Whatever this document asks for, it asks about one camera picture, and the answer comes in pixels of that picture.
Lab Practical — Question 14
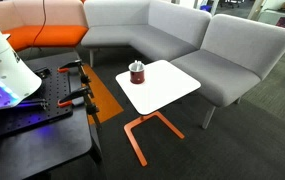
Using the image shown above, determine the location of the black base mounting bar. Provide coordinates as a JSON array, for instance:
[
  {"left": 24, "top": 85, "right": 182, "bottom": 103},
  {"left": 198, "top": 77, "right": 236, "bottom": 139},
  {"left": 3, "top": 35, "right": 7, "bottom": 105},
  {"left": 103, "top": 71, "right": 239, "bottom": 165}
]
[{"left": 14, "top": 98, "right": 50, "bottom": 111}]

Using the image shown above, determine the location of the black perforated breadboard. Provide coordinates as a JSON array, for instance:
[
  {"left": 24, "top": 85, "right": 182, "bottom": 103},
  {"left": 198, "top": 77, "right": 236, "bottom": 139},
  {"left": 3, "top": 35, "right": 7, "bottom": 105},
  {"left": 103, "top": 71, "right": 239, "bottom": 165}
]
[{"left": 0, "top": 64, "right": 75, "bottom": 145}]

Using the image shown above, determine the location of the grey sectional sofa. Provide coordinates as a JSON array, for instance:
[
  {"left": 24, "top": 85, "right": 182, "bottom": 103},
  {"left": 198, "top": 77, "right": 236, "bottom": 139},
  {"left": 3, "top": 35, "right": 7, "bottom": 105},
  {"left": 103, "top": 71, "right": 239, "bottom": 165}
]
[{"left": 170, "top": 13, "right": 285, "bottom": 131}]

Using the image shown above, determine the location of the thin dark hanging cable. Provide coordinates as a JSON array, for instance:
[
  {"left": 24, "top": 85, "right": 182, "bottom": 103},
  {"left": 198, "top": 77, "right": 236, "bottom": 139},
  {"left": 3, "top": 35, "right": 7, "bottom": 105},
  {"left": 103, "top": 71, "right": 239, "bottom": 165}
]
[{"left": 31, "top": 0, "right": 47, "bottom": 51}]

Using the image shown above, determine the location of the grey corner sofa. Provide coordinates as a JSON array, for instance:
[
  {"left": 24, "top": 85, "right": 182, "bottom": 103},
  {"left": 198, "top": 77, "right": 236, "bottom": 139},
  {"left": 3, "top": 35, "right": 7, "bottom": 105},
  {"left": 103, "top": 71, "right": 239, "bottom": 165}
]
[{"left": 80, "top": 0, "right": 213, "bottom": 68}]

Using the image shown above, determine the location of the black mounting bracket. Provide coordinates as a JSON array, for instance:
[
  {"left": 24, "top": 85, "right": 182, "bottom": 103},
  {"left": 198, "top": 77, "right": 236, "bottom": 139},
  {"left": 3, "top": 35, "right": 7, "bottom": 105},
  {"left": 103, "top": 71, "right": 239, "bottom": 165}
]
[{"left": 33, "top": 66, "right": 52, "bottom": 80}]

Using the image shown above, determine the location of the orange pink sofa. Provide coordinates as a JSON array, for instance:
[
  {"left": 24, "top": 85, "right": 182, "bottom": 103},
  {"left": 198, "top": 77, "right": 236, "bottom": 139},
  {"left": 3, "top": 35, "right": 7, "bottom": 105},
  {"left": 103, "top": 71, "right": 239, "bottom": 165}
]
[{"left": 0, "top": 0, "right": 89, "bottom": 53}]

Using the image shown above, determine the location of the black robot cart table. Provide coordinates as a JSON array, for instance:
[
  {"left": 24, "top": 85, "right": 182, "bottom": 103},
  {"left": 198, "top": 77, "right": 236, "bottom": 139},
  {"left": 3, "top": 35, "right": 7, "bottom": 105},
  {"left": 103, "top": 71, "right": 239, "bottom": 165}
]
[{"left": 0, "top": 51, "right": 104, "bottom": 180}]

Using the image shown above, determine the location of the white desk with red poster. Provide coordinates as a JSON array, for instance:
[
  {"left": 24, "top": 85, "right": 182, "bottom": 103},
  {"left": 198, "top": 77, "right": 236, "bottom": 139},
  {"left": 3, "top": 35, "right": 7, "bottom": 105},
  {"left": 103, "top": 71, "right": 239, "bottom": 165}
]
[{"left": 257, "top": 7, "right": 285, "bottom": 43}]

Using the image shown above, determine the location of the white side table orange frame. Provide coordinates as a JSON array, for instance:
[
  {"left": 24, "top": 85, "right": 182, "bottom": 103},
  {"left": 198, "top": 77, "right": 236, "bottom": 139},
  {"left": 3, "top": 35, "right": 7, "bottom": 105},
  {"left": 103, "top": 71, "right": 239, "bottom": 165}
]
[{"left": 115, "top": 59, "right": 202, "bottom": 168}]

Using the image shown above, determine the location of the red mug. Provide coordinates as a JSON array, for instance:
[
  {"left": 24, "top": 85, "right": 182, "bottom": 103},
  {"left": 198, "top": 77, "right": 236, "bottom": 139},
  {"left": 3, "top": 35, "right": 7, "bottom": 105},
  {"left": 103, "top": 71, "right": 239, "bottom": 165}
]
[{"left": 128, "top": 62, "right": 146, "bottom": 85}]

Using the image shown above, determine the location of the black clamp orange tip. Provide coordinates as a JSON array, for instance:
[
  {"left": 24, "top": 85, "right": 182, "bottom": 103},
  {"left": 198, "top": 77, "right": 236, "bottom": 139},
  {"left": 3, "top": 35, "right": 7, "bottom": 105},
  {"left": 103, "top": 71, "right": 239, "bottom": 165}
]
[
  {"left": 57, "top": 59, "right": 92, "bottom": 85},
  {"left": 57, "top": 85, "right": 102, "bottom": 130}
]

